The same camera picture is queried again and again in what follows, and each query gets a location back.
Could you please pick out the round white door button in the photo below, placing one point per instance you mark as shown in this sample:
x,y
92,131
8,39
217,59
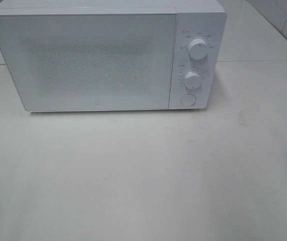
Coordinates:
x,y
188,100

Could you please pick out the white timer knob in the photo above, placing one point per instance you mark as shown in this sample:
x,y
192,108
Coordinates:
x,y
192,80

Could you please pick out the white microwave door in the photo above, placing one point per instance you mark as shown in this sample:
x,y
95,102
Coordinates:
x,y
79,63

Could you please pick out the white microwave oven body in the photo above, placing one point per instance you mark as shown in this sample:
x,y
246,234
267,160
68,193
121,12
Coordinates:
x,y
194,18

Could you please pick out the upper white power knob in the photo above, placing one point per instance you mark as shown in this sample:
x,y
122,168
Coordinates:
x,y
198,48

